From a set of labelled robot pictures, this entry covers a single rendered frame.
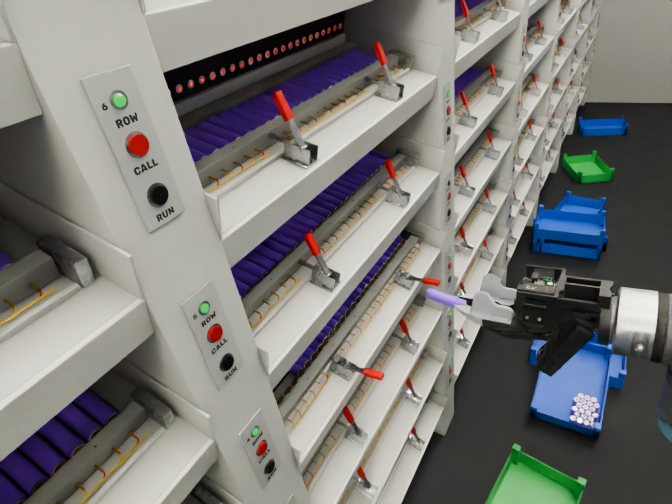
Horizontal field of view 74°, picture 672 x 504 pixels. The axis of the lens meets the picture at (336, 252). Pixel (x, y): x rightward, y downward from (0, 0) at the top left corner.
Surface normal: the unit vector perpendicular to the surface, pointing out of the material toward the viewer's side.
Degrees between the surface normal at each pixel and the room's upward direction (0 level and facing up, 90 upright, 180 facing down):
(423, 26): 90
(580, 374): 17
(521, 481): 0
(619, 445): 0
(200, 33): 106
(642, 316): 38
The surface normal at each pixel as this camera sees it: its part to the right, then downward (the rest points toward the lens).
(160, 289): 0.85, 0.18
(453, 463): -0.15, -0.82
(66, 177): -0.51, 0.54
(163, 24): 0.86, 0.39
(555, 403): -0.29, -0.63
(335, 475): 0.08, -0.75
